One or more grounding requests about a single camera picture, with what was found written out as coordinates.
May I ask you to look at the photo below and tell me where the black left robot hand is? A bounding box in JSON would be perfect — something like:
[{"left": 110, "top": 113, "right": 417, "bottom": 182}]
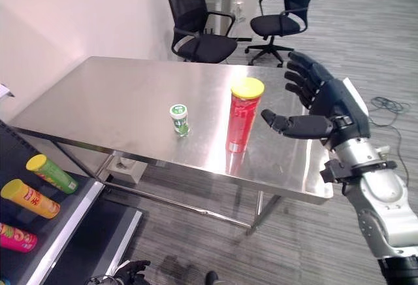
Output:
[{"left": 112, "top": 260, "right": 152, "bottom": 285}]

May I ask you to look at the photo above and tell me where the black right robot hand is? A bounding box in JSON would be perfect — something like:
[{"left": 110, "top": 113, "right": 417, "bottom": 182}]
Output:
[{"left": 261, "top": 51, "right": 372, "bottom": 150}]

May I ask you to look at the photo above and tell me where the red chip can yellow lid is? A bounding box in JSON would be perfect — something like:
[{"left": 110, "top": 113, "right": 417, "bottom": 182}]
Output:
[{"left": 225, "top": 76, "right": 265, "bottom": 154}]

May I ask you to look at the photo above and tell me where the black shelf unit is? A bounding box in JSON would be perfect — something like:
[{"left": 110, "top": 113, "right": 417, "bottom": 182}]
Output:
[{"left": 0, "top": 118, "right": 144, "bottom": 285}]

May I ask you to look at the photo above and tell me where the black mesh office chair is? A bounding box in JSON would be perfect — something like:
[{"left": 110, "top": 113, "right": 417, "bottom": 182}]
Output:
[
  {"left": 162, "top": 0, "right": 238, "bottom": 64},
  {"left": 244, "top": 0, "right": 329, "bottom": 68}
]

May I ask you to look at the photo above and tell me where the grey box under table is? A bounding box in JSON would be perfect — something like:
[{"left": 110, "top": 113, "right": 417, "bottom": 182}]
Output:
[{"left": 107, "top": 155, "right": 148, "bottom": 184}]

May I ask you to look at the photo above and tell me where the pink chip can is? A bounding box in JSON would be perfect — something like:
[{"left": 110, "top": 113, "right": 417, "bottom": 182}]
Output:
[{"left": 0, "top": 222, "right": 39, "bottom": 252}]

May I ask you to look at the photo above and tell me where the orange chip can yellow lid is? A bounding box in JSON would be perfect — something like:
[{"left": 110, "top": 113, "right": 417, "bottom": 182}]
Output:
[{"left": 0, "top": 178, "right": 61, "bottom": 220}]

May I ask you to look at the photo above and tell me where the green chip can yellow lid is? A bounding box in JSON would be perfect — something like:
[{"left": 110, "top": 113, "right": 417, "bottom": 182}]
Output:
[{"left": 25, "top": 154, "right": 79, "bottom": 195}]

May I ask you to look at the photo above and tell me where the white cabinet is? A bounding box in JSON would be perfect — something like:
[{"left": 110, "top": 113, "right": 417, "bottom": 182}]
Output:
[{"left": 201, "top": 0, "right": 233, "bottom": 37}]

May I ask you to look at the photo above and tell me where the small green white gum bottle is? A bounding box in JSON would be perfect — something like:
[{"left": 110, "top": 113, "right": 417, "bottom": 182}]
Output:
[{"left": 169, "top": 103, "right": 191, "bottom": 138}]

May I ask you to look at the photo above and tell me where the stainless steel table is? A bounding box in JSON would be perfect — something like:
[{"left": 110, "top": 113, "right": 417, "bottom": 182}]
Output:
[{"left": 8, "top": 56, "right": 334, "bottom": 236}]

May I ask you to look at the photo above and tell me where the white paper sheet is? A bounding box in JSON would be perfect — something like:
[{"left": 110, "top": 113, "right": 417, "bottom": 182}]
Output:
[{"left": 0, "top": 83, "right": 16, "bottom": 100}]

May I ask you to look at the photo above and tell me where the black floor cable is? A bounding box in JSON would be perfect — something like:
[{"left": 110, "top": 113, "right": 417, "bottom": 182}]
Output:
[{"left": 368, "top": 96, "right": 413, "bottom": 188}]

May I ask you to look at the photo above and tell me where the white wall socket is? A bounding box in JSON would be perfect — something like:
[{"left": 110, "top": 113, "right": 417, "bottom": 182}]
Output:
[{"left": 233, "top": 1, "right": 246, "bottom": 23}]

